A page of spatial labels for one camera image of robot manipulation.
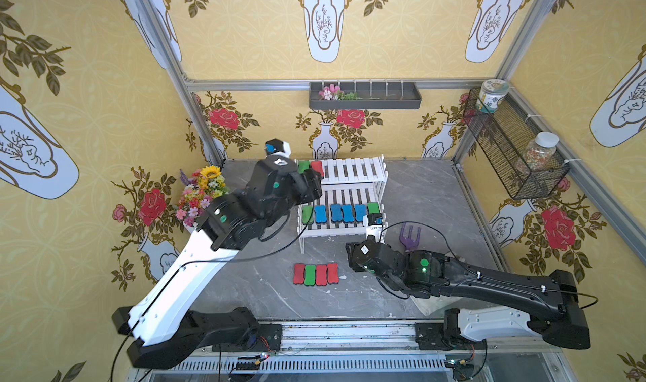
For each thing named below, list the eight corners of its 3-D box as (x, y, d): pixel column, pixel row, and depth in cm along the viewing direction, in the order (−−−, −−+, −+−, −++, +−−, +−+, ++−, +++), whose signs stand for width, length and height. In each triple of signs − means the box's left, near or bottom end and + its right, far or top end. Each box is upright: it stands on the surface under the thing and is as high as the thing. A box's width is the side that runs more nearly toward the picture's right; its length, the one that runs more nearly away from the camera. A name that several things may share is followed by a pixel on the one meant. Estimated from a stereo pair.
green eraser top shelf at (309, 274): (304, 285, 86) (304, 283, 84) (305, 267, 90) (305, 264, 89) (314, 285, 86) (314, 283, 84) (315, 267, 90) (315, 264, 89)
